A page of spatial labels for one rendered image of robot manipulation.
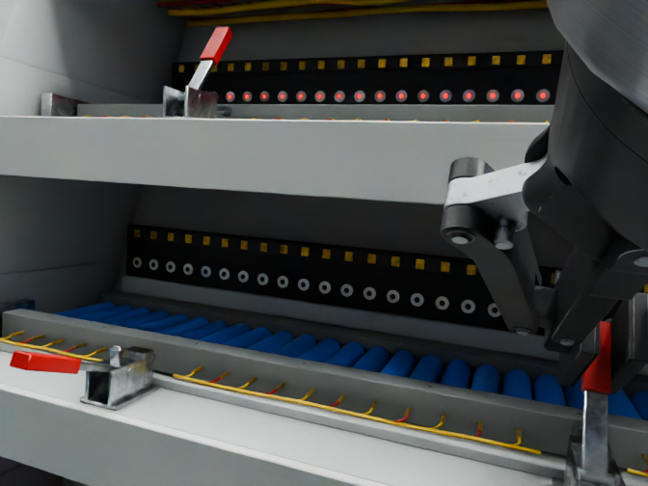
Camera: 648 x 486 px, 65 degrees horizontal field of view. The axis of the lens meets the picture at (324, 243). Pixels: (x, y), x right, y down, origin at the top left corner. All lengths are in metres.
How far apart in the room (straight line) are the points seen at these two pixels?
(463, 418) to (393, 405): 0.04
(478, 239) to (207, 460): 0.20
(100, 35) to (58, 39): 0.05
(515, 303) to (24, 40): 0.45
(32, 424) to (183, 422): 0.10
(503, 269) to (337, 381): 0.18
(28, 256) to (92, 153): 0.16
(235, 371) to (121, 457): 0.08
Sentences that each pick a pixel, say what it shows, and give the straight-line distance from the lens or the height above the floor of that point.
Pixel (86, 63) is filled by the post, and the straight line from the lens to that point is 0.57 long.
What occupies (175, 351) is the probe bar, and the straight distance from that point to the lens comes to 0.38.
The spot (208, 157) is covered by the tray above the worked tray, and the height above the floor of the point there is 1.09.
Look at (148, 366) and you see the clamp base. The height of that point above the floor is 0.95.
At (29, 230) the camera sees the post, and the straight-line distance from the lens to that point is 0.53.
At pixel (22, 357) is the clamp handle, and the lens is 0.30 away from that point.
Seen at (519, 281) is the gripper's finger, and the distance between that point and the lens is 0.18.
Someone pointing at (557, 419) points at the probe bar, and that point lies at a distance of 0.32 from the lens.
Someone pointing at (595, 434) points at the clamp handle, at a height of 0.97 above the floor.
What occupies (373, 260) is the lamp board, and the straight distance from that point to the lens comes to 0.44.
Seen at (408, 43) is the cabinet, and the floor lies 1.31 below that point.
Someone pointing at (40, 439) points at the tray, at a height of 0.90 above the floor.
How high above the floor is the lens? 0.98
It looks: 13 degrees up
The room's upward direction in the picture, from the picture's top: 11 degrees clockwise
